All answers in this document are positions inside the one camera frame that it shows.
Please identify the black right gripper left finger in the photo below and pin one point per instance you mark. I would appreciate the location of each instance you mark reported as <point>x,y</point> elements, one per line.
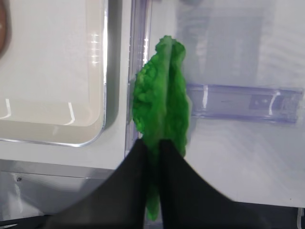
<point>118,203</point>

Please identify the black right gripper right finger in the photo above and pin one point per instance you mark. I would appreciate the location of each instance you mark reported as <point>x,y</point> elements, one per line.
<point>189,202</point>

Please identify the green lettuce leaf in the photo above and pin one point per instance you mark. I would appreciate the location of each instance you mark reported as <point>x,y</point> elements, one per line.
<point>160,108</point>

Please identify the round bread slice on tray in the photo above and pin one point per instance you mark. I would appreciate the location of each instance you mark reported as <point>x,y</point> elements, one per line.
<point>5,26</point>

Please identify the white rectangular tray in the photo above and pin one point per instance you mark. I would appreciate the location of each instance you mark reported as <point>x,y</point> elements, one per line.
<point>53,77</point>

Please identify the right clear acrylic rack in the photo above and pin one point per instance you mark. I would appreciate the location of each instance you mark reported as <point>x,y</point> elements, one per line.
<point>244,67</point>

